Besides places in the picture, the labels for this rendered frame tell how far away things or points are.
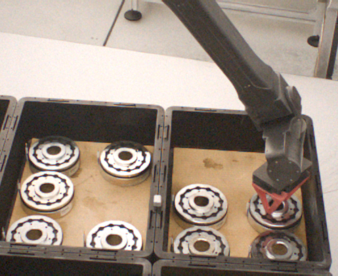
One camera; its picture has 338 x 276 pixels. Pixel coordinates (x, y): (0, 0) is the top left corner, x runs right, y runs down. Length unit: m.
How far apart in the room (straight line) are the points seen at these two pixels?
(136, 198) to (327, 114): 0.65
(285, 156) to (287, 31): 2.29
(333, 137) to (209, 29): 0.83
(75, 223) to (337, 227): 0.57
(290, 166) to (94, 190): 0.43
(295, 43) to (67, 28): 1.01
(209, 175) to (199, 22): 0.51
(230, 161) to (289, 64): 1.76
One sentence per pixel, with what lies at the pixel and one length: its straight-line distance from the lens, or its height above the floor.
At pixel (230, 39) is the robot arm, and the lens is 1.18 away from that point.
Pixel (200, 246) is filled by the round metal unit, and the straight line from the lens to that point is 1.42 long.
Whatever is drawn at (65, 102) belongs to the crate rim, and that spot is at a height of 0.93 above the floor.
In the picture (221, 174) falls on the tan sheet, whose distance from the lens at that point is 1.58.
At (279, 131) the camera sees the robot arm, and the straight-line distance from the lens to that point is 1.31.
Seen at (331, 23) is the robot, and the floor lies 0.76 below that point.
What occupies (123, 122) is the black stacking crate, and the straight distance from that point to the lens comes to 1.59.
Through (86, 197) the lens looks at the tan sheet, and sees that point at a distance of 1.52.
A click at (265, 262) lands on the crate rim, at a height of 0.93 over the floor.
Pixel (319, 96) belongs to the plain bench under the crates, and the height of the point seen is 0.70.
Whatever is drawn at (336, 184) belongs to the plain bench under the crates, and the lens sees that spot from 1.79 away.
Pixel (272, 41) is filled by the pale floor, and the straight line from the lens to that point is 3.46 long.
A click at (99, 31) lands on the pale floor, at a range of 3.44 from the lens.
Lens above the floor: 1.93
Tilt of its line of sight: 42 degrees down
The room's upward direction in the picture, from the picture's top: 3 degrees clockwise
